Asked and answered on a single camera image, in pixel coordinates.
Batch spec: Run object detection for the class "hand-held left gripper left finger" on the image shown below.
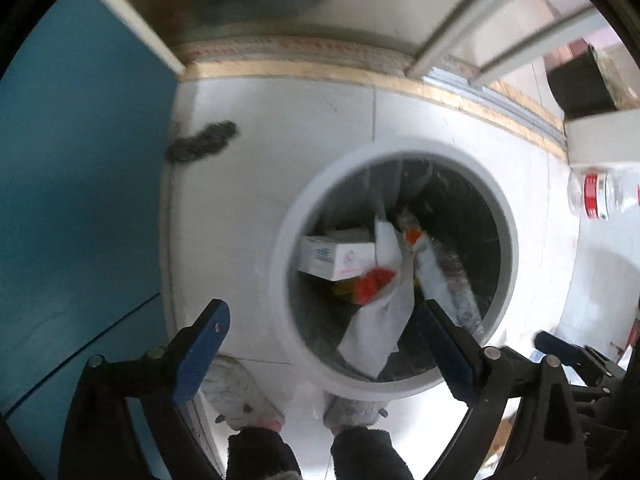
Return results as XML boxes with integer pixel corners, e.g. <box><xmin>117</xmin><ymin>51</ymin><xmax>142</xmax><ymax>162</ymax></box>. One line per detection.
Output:
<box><xmin>58</xmin><ymin>298</ymin><xmax>232</xmax><ymax>480</ymax></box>

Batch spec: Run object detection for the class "white paper tissue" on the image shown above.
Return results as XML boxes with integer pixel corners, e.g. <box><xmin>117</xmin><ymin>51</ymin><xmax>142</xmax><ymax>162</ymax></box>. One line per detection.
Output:
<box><xmin>336</xmin><ymin>214</ymin><xmax>417</xmax><ymax>380</ymax></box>

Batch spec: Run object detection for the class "grey fluffy right slipper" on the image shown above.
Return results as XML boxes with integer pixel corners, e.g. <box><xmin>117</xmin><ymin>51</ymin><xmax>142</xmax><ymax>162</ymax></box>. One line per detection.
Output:
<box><xmin>322</xmin><ymin>394</ymin><xmax>389</xmax><ymax>434</ymax></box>

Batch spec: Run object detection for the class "round grey trash bin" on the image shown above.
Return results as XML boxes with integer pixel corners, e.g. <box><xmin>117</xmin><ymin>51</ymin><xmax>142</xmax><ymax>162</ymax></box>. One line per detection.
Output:
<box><xmin>267</xmin><ymin>137</ymin><xmax>520</xmax><ymax>402</ymax></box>

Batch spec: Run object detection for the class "long white pink box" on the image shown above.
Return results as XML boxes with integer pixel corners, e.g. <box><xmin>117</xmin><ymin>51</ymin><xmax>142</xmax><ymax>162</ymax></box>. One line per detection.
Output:
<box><xmin>299</xmin><ymin>228</ymin><xmax>377</xmax><ymax>282</ymax></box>

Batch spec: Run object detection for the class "black box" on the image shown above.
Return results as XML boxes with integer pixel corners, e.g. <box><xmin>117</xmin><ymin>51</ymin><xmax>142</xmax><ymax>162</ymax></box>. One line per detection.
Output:
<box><xmin>547</xmin><ymin>44</ymin><xmax>619</xmax><ymax>112</ymax></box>

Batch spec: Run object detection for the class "person's left leg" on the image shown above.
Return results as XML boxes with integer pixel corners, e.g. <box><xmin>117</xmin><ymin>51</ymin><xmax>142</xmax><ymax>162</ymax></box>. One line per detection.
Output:
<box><xmin>227</xmin><ymin>424</ymin><xmax>304</xmax><ymax>480</ymax></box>

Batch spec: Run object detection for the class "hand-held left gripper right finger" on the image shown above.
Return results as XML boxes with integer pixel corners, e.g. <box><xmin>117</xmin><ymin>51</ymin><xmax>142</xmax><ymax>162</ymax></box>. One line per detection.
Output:
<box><xmin>412</xmin><ymin>298</ymin><xmax>587</xmax><ymax>480</ymax></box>

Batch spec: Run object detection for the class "white carton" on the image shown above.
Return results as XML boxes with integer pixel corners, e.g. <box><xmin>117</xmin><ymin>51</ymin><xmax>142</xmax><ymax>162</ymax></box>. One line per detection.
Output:
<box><xmin>564</xmin><ymin>109</ymin><xmax>640</xmax><ymax>167</ymax></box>

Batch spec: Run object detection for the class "person's leg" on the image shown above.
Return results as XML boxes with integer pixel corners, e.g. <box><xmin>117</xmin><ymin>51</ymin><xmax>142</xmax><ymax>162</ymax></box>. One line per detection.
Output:
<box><xmin>329</xmin><ymin>424</ymin><xmax>416</xmax><ymax>480</ymax></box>
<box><xmin>227</xmin><ymin>424</ymin><xmax>304</xmax><ymax>480</ymax></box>

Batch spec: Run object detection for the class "dark fuzzy floor scrap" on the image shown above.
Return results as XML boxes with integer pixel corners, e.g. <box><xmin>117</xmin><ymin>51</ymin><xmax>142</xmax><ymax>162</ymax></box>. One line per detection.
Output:
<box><xmin>166</xmin><ymin>119</ymin><xmax>239</xmax><ymax>164</ymax></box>

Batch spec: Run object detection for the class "grey fluffy left slipper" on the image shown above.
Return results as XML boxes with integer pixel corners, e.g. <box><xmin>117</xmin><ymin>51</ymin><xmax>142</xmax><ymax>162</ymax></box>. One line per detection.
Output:
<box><xmin>199</xmin><ymin>354</ymin><xmax>287</xmax><ymax>432</ymax></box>

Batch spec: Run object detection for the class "small red packet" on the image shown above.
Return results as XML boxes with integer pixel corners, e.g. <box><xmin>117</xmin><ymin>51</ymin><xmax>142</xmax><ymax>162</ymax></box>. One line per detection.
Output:
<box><xmin>352</xmin><ymin>267</ymin><xmax>397</xmax><ymax>306</ymax></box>

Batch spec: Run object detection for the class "blue base cabinet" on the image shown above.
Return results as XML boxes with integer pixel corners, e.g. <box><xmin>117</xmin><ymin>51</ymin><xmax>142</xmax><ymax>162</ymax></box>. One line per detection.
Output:
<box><xmin>0</xmin><ymin>0</ymin><xmax>187</xmax><ymax>463</ymax></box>

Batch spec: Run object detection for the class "clear bottle with red label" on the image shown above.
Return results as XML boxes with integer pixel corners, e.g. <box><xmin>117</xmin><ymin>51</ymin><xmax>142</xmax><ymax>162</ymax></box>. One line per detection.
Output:
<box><xmin>567</xmin><ymin>164</ymin><xmax>640</xmax><ymax>222</ymax></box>

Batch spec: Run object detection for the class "person's right leg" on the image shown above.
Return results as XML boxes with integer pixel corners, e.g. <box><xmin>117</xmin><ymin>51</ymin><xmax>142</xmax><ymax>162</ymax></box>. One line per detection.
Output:
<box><xmin>329</xmin><ymin>424</ymin><xmax>416</xmax><ymax>480</ymax></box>

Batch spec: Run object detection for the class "grey fluffy slipper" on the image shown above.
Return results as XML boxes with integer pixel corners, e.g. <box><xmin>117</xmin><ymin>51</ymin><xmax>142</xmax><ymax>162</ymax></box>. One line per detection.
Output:
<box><xmin>199</xmin><ymin>354</ymin><xmax>287</xmax><ymax>432</ymax></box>
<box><xmin>322</xmin><ymin>394</ymin><xmax>389</xmax><ymax>434</ymax></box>

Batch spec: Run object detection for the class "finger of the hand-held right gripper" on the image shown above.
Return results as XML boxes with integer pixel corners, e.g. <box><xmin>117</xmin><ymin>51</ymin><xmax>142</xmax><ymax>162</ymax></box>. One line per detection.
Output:
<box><xmin>533</xmin><ymin>329</ymin><xmax>627</xmax><ymax>387</ymax></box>

